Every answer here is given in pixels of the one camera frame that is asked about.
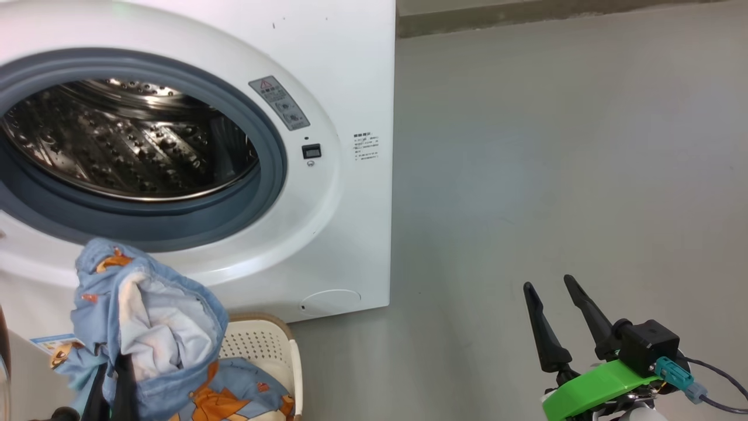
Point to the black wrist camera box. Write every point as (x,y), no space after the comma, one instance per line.
(648,345)

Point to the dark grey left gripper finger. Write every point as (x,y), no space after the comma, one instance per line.
(124,392)
(96,397)

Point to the blue clothes with orange print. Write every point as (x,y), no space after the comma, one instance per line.
(158,327)

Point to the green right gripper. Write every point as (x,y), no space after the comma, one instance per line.
(596,386)

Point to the cream perforated laundry basket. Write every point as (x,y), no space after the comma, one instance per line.
(263,342)

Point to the blue energy label sticker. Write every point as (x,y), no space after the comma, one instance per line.
(52,342)

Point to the white front-load washing machine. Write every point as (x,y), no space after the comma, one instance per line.
(350,88)

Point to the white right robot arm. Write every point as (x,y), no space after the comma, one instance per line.
(643,415)

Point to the grey warning label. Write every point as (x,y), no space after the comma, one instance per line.
(279,102)

